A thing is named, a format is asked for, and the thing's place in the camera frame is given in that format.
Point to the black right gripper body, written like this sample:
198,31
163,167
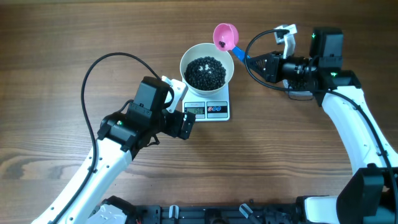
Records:
277,69

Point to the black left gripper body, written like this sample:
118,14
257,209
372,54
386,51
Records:
171,124

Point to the pink scoop blue handle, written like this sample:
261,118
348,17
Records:
226,37

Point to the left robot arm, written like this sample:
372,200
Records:
120,137

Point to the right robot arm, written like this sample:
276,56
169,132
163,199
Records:
371,194

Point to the white digital kitchen scale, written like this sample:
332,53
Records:
206,108

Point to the white bowl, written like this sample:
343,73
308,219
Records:
207,50

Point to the black beans in bowl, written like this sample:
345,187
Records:
205,73

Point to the black beans in container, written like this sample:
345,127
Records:
297,85

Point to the clear plastic bean container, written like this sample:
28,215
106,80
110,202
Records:
299,93

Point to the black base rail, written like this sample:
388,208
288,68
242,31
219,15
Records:
211,214

